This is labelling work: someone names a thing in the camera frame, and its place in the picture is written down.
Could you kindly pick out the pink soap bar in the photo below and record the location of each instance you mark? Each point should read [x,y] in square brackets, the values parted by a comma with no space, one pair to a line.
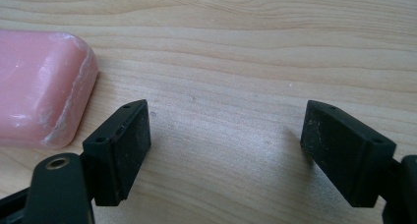
[39,89]

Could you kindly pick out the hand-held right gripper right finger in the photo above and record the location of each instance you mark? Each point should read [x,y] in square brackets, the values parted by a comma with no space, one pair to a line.
[347,158]

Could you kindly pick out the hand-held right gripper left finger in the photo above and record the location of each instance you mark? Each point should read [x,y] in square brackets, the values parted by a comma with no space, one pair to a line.
[121,158]

